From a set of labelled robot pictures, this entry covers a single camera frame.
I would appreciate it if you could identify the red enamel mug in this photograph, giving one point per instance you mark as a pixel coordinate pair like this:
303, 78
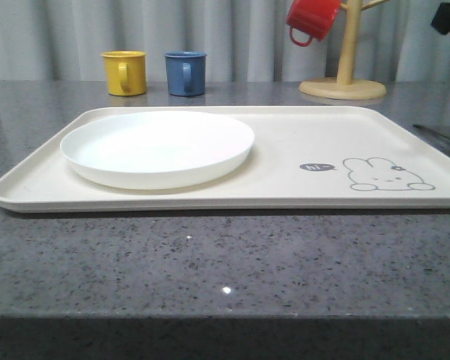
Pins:
313, 18

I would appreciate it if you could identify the silver metal chopstick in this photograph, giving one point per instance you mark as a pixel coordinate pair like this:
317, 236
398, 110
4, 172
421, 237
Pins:
439, 132

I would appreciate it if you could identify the cream rabbit serving tray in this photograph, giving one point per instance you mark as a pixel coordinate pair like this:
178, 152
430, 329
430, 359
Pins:
304, 157

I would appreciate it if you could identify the yellow enamel mug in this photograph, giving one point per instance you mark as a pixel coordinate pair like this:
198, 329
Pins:
125, 72

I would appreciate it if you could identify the blue enamel mug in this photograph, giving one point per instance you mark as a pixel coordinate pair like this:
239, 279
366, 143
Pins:
186, 73

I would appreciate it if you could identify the grey pleated curtain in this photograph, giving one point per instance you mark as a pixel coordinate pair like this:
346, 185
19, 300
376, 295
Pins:
245, 41

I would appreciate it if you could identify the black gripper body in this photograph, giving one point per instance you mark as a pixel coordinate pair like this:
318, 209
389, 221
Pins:
441, 19

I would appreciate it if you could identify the white round plate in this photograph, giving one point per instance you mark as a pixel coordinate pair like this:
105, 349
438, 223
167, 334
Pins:
157, 150

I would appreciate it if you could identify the wooden mug tree stand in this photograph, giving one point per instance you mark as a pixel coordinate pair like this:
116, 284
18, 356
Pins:
344, 86

